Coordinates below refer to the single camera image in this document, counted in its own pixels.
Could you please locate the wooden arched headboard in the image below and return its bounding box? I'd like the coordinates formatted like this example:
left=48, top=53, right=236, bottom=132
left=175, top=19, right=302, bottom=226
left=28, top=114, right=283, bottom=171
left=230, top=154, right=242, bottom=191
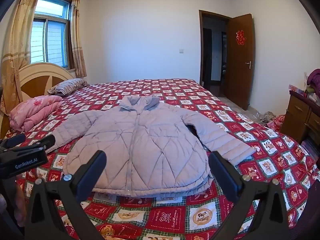
left=0, top=62, right=75, bottom=135

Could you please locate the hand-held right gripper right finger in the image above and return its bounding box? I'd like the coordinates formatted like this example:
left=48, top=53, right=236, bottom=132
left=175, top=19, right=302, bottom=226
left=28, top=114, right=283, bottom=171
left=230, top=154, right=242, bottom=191
left=208, top=151, right=297, bottom=240

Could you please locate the crumpled clothes pile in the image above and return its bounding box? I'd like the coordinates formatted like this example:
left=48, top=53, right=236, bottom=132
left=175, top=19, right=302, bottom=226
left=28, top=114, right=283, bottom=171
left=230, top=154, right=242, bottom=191
left=259, top=112, right=277, bottom=125

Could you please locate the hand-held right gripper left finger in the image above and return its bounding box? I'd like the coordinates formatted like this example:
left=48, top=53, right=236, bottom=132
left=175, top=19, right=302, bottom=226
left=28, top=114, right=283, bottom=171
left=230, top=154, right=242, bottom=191
left=24, top=150, right=107, bottom=240

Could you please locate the lilac quilted puffer jacket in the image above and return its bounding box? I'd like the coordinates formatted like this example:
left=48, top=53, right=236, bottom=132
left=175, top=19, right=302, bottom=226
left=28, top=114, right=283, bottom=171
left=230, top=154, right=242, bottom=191
left=46, top=95, right=255, bottom=197

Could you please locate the brown wooden door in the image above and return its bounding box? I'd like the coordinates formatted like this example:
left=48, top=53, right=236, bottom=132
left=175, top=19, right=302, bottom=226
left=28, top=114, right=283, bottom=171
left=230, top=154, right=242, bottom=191
left=226, top=14, right=255, bottom=110

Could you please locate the purple cloth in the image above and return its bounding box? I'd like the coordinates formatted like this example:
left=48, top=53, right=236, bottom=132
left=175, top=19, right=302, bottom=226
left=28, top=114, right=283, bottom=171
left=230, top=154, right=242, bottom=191
left=307, top=68, right=320, bottom=98

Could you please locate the folded pink quilt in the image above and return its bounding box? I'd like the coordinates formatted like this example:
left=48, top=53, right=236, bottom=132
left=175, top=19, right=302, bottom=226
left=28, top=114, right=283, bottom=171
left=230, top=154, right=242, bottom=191
left=9, top=95, right=63, bottom=132

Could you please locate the red checkered printed bedsheet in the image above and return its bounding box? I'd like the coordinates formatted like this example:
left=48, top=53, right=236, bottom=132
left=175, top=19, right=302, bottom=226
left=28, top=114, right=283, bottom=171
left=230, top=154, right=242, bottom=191
left=12, top=78, right=320, bottom=240

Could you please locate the sliding glass window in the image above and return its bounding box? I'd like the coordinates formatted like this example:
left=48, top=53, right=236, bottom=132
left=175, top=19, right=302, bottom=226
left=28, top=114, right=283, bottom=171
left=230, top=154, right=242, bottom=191
left=30, top=0, right=72, bottom=69

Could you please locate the brown wooden dresser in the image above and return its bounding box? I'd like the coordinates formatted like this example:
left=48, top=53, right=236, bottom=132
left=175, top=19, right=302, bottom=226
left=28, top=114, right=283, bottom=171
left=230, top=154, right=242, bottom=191
left=280, top=90, right=320, bottom=144

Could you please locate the colourful flat box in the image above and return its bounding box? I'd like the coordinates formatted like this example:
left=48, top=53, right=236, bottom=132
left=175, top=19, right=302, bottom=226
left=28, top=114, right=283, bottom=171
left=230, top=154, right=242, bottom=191
left=289, top=84, right=307, bottom=96

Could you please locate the red paper door decoration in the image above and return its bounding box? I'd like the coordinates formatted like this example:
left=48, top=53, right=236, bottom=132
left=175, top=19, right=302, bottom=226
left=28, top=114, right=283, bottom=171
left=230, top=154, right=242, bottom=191
left=235, top=30, right=247, bottom=46

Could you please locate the wide beige floral curtain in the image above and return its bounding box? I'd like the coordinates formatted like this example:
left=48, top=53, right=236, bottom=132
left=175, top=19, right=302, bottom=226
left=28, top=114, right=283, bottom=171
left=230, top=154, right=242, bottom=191
left=0, top=0, right=43, bottom=115

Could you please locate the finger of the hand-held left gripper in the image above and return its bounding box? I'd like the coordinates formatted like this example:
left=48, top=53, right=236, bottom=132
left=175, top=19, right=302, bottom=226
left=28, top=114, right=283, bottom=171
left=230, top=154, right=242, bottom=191
left=31, top=134, right=56, bottom=153
left=0, top=133, right=27, bottom=149

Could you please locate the narrow beige floral curtain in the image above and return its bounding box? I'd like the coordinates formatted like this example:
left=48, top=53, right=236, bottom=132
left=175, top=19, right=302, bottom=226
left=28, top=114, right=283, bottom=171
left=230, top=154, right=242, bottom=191
left=70, top=0, right=87, bottom=78

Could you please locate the dark wooden door frame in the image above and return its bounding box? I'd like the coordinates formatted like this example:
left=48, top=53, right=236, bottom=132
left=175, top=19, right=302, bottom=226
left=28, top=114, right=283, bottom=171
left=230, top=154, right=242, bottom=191
left=199, top=9, right=234, bottom=98

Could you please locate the striped pillow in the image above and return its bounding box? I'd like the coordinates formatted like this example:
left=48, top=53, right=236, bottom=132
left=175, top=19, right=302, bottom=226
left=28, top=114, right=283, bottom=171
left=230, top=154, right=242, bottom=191
left=47, top=78, right=88, bottom=96

